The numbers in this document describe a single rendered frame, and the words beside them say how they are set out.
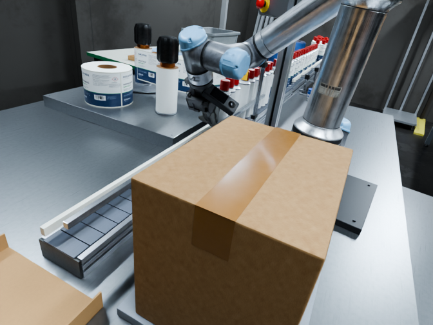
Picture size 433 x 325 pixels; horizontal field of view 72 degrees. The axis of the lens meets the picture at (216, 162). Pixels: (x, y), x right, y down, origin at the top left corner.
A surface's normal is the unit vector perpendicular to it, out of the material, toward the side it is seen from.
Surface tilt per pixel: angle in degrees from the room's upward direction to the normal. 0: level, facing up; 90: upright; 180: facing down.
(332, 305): 0
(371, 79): 90
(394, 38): 90
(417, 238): 0
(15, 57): 90
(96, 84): 90
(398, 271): 0
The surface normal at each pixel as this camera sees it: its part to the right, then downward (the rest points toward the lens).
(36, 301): 0.11, -0.87
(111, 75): 0.48, 0.47
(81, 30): 0.83, 0.35
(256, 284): -0.46, 0.39
